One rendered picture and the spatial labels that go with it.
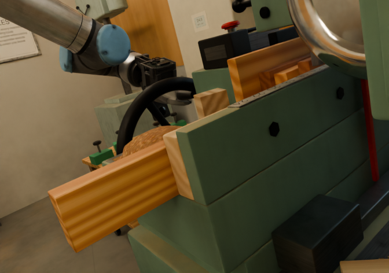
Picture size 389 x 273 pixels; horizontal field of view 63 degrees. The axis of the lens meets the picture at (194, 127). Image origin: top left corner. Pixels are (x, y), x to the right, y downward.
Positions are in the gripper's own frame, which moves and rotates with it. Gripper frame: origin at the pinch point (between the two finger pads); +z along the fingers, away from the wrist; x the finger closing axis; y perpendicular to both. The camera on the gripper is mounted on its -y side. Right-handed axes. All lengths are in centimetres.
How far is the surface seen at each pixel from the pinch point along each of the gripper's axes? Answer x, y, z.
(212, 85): -7.0, 12.0, 16.6
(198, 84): -7.0, 11.0, 12.9
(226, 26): -5.0, 21.5, 17.3
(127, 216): -34, 17, 38
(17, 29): 16, -31, -260
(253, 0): -11.5, 27.1, 28.3
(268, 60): -8.6, 19.7, 28.9
